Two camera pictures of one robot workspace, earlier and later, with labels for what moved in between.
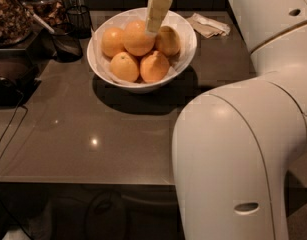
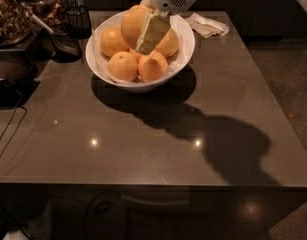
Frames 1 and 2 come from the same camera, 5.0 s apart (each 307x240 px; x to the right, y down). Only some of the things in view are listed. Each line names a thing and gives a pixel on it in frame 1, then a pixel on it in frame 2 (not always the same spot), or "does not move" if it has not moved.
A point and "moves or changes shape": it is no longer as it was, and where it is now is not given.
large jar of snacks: [12, 20] does not move
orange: [136, 40] moves or changes shape
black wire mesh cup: [80, 17] does not move
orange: [168, 41] does not move
